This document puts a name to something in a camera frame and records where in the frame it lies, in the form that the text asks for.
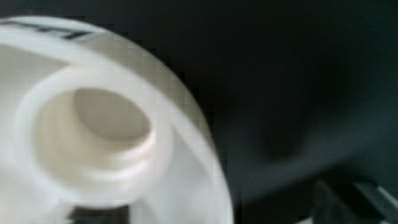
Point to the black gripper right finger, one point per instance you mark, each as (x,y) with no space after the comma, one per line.
(350,204)

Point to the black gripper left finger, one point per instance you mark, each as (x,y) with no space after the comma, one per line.
(99,216)

